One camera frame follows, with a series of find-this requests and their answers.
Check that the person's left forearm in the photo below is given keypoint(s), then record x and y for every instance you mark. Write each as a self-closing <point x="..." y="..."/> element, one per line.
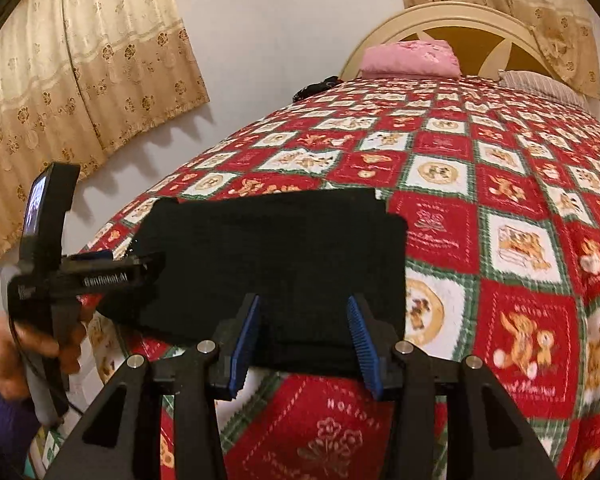
<point x="0" y="430"/>

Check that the black pants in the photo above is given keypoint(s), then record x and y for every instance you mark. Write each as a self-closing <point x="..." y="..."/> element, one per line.
<point x="280" y="250"/>

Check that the black bag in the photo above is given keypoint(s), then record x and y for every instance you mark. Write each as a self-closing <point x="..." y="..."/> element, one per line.
<point x="312" y="89"/>

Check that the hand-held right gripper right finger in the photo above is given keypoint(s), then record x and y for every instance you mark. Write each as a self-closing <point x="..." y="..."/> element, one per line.
<point x="365" y="352"/>

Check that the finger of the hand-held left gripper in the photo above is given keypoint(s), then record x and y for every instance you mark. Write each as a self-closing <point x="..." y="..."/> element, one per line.
<point x="151" y="267"/>

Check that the red checkered printed blanket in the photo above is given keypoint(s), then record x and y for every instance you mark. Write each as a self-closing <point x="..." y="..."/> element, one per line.
<point x="480" y="185"/>

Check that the cream round headboard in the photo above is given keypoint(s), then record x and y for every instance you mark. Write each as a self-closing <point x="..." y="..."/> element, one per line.
<point x="455" y="12"/>

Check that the striped pillow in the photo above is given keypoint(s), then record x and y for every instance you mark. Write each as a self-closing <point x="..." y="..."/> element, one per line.
<point x="540" y="87"/>

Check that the pink pillow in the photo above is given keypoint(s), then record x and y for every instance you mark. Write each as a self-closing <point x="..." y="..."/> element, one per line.
<point x="410" y="60"/>

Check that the person's left hand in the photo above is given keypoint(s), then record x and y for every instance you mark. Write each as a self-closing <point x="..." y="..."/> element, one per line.
<point x="5" y="355"/>

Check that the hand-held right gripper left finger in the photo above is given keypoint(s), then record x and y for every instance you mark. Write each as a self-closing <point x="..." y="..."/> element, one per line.
<point x="242" y="347"/>

